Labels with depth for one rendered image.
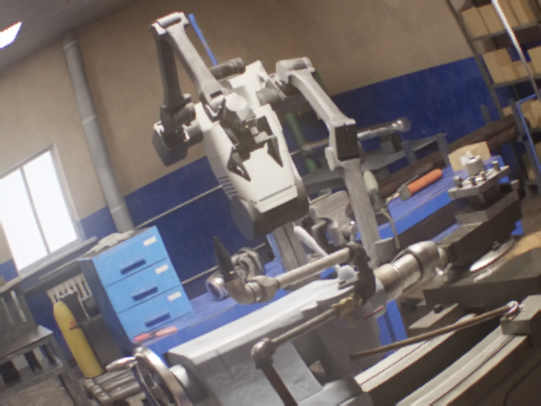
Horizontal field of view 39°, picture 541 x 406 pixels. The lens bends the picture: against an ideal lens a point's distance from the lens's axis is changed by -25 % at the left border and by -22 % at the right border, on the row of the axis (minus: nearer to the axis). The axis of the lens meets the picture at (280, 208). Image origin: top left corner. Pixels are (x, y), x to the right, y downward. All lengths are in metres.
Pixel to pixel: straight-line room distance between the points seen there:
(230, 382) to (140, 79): 7.81
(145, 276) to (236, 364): 2.06
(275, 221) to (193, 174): 6.35
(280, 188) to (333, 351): 1.39
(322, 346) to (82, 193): 7.33
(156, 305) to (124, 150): 5.53
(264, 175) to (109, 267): 0.92
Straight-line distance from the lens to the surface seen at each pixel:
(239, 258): 3.89
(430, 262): 1.95
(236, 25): 9.93
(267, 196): 3.05
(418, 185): 4.48
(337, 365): 1.75
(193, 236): 9.35
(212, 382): 1.67
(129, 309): 3.70
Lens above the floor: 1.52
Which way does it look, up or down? 6 degrees down
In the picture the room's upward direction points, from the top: 23 degrees counter-clockwise
